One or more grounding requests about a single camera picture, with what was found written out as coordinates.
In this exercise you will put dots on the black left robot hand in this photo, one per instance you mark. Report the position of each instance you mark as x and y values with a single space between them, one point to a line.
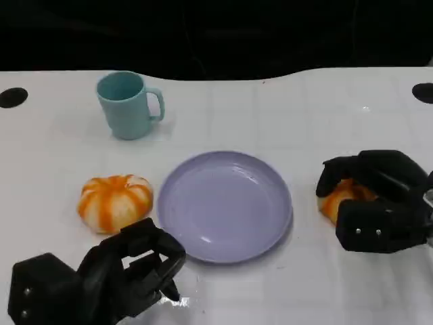
101 281

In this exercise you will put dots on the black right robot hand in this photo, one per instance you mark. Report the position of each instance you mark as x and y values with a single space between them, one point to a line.
389 172

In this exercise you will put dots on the orange white toy bread roll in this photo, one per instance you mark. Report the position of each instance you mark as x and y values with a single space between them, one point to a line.
111 199
333 206

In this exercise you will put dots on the lilac plate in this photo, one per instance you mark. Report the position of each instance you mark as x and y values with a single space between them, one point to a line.
223 206

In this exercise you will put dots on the pale green mug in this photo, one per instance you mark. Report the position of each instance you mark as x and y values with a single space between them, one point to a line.
126 115

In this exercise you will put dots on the black backdrop cloth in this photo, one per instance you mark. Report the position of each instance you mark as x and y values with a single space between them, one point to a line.
216 34

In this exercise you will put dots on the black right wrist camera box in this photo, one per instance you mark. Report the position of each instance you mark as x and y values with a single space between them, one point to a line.
382 223

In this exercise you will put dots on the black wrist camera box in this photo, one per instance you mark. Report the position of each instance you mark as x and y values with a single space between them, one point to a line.
44 291
382 223

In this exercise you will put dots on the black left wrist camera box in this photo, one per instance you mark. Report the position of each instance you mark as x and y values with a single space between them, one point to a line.
44 291

